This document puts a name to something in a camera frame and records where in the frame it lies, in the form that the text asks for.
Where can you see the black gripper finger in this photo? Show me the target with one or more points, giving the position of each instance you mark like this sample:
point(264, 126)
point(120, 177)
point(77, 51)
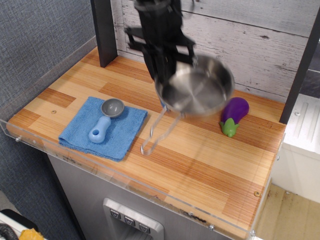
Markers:
point(166, 63)
point(151, 59)

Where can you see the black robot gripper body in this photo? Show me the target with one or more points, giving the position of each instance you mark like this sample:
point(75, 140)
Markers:
point(162, 29)

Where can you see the silver steel pan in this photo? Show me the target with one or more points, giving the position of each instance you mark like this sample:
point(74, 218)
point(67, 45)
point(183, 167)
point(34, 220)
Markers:
point(200, 89)

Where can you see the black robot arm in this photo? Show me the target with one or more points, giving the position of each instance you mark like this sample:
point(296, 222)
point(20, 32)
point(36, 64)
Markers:
point(155, 5)

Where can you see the blue folded rag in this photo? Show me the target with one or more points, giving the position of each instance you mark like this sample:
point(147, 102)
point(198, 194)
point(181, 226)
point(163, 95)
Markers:
point(119, 137)

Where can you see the blue grey toy scoop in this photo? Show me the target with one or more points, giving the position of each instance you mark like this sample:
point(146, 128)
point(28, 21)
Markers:
point(111, 108)

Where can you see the purple toy eggplant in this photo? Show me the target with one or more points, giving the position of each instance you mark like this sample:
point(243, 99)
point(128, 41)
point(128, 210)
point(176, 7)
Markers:
point(234, 111)

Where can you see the clear acrylic table guard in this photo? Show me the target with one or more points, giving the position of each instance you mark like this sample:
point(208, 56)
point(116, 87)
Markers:
point(197, 172)

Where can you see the grey cabinet with dispenser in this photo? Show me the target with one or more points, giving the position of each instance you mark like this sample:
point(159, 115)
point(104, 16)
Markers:
point(106, 211)

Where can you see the white side counter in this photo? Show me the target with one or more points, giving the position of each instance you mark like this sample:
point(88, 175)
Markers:
point(297, 166)

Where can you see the yellow object bottom left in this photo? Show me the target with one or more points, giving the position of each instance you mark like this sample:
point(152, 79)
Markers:
point(30, 234)

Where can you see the black left upright post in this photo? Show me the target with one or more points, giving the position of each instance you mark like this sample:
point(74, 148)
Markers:
point(104, 31)

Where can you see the black upright post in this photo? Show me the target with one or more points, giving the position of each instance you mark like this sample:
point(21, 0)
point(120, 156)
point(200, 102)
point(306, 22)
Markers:
point(303, 67)
point(104, 31)

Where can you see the black right upright post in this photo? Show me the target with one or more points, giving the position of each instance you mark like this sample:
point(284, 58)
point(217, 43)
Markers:
point(303, 67)

